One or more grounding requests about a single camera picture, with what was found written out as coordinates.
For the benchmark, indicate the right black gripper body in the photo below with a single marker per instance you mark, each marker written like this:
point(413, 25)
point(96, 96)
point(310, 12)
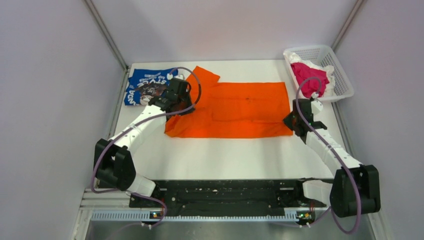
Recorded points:
point(290, 120)

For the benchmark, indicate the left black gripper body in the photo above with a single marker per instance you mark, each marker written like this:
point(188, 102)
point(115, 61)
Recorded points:
point(185, 101)

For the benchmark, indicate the orange t-shirt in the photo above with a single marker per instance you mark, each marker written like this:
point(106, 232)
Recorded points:
point(231, 110)

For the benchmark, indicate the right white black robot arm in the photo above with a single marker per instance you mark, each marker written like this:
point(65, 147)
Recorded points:
point(355, 187)

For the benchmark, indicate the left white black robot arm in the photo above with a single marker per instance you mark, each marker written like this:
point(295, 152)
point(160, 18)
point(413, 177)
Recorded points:
point(113, 158)

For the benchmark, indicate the blue folded printed t-shirt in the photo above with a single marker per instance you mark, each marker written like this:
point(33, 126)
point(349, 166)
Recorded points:
point(144, 84)

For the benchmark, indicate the white cloth in basket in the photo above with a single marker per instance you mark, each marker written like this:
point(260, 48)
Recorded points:
point(305, 69)

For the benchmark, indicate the white plastic mesh basket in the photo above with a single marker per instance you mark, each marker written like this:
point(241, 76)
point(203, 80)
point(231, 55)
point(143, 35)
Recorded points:
point(323, 55)

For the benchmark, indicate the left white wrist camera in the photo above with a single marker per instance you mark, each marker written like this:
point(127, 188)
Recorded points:
point(175, 76)

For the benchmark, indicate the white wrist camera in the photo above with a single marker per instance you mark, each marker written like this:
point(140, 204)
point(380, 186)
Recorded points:
point(175, 76)
point(316, 104)

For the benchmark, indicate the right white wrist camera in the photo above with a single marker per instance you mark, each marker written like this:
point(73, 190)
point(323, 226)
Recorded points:
point(316, 104)

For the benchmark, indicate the white slotted cable duct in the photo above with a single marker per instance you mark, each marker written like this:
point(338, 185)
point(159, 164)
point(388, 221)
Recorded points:
point(153, 217)

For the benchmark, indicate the left aluminium frame post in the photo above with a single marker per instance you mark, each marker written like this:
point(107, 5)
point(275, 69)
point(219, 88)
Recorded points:
point(105, 33)

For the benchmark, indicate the aluminium frame post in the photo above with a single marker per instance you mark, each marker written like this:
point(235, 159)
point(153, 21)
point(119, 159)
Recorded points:
point(351, 16)
point(105, 33)

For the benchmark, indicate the right aluminium frame post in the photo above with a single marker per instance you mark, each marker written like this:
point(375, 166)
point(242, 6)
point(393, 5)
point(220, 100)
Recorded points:
point(351, 16)

